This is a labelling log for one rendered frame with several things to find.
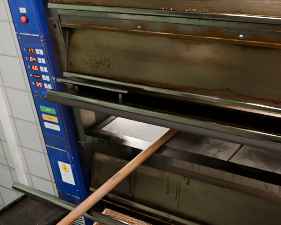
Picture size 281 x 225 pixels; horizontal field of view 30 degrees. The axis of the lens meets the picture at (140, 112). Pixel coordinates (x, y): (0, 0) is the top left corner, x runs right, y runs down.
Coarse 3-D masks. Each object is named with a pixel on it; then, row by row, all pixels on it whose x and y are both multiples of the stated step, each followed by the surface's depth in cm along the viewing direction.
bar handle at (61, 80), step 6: (60, 78) 189; (78, 84) 183; (84, 84) 181; (90, 84) 180; (96, 84) 179; (78, 90) 184; (108, 90) 175; (114, 90) 173; (120, 90) 172; (126, 90) 171; (120, 96) 172; (120, 102) 173
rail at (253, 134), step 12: (60, 96) 185; (72, 96) 181; (84, 96) 178; (120, 108) 169; (132, 108) 166; (144, 108) 164; (168, 120) 158; (180, 120) 155; (192, 120) 153; (204, 120) 151; (228, 132) 146; (240, 132) 144; (252, 132) 141; (264, 132) 141
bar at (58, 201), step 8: (16, 184) 186; (24, 184) 185; (24, 192) 183; (32, 192) 180; (40, 192) 179; (48, 200) 175; (56, 200) 173; (64, 200) 172; (64, 208) 171; (72, 208) 169; (88, 216) 165; (96, 216) 163; (104, 216) 162; (104, 224) 161; (112, 224) 159; (120, 224) 157; (128, 224) 157
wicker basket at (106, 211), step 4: (104, 212) 218; (108, 212) 218; (112, 212) 217; (116, 212) 216; (112, 216) 217; (116, 216) 216; (120, 216) 214; (124, 216) 213; (128, 216) 212; (124, 220) 214; (128, 220) 212; (132, 220) 210; (136, 220) 209; (96, 224) 215; (100, 224) 217; (132, 224) 211; (136, 224) 210; (140, 224) 208; (144, 224) 207; (148, 224) 206
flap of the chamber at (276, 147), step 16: (48, 96) 189; (96, 96) 186; (112, 96) 185; (128, 96) 185; (144, 96) 185; (112, 112) 171; (128, 112) 167; (176, 112) 166; (192, 112) 165; (208, 112) 165; (224, 112) 165; (240, 112) 165; (176, 128) 157; (192, 128) 153; (256, 128) 150; (272, 128) 150; (240, 144) 145; (256, 144) 141; (272, 144) 139
